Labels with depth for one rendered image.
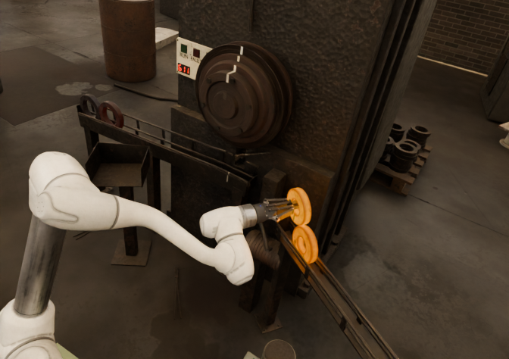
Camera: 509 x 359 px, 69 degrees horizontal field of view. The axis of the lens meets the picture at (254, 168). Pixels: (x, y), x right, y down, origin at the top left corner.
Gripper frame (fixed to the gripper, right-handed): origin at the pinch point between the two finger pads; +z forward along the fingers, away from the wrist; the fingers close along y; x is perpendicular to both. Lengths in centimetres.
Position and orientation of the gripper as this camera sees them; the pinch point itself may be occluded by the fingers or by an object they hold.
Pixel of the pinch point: (298, 203)
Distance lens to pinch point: 153.2
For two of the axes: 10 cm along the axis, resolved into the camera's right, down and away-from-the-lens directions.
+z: 9.2, -1.7, 3.5
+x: 0.8, -8.0, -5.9
